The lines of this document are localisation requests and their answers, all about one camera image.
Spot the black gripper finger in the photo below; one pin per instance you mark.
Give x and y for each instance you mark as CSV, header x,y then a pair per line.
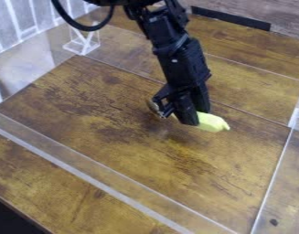
x,y
192,102
161,105

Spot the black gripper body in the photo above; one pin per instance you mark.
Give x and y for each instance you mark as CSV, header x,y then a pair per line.
x,y
176,48

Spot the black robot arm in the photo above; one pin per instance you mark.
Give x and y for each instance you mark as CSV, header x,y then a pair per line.
x,y
132,7

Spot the black strip on table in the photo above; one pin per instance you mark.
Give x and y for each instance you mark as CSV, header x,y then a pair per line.
x,y
240,20

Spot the clear acrylic corner bracket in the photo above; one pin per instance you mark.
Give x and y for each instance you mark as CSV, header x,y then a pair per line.
x,y
83,42

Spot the clear acrylic enclosure wall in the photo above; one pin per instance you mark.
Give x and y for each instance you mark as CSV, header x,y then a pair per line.
x,y
200,181

